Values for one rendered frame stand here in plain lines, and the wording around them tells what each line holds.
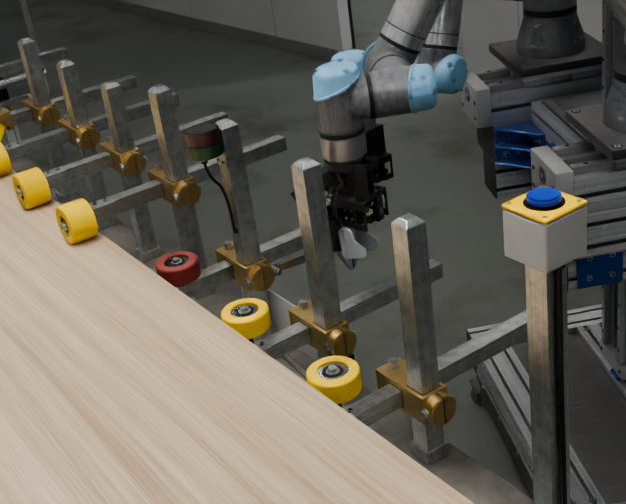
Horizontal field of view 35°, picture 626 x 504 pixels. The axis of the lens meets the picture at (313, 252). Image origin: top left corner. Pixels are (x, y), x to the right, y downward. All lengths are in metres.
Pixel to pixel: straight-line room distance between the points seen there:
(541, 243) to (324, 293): 0.59
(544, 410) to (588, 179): 0.63
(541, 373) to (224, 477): 0.43
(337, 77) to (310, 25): 4.54
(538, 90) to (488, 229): 1.58
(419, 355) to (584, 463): 0.95
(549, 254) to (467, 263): 2.44
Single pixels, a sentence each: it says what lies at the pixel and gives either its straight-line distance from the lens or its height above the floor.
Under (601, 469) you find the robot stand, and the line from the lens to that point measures 2.37.
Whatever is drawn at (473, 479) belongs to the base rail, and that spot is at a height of 0.70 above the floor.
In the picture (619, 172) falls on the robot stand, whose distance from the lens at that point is 1.87.
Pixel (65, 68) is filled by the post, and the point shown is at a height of 1.12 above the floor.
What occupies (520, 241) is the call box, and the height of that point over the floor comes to 1.18.
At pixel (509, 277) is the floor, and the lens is 3.51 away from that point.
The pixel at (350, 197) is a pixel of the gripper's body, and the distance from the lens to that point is 1.67.
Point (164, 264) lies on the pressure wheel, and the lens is 1.88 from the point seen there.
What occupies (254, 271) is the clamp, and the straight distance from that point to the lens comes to 1.87.
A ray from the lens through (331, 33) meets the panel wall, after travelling 5.97.
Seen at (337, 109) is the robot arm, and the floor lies 1.21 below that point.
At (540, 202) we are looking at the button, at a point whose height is 1.23.
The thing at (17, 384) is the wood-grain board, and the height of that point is 0.90.
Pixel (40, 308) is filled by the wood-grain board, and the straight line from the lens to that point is 1.84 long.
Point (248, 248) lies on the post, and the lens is 1.88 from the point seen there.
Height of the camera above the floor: 1.74
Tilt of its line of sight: 27 degrees down
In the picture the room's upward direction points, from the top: 8 degrees counter-clockwise
